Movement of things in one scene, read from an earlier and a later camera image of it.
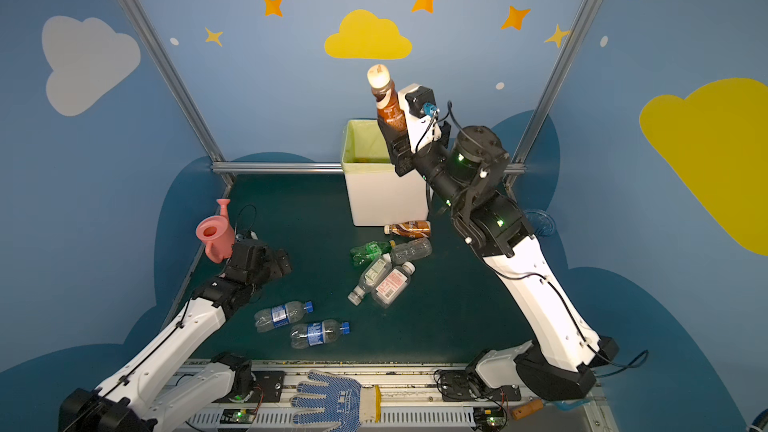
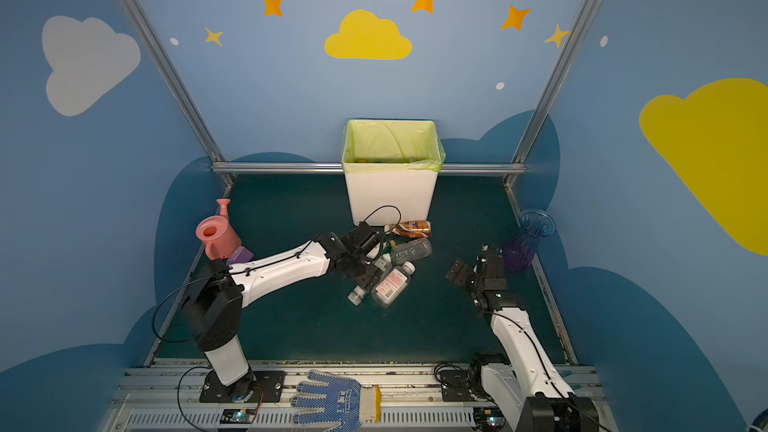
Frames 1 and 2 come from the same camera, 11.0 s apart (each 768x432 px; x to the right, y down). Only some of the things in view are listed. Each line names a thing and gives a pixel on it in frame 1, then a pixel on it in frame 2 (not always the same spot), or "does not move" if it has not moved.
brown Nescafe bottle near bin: x=413 y=229 does not move
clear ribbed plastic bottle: x=415 y=249 does not move
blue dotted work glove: x=346 y=401 does not move
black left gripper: x=241 y=253 → x=372 y=270
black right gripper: x=399 y=145 → x=462 y=273
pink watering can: x=218 y=233 does not move
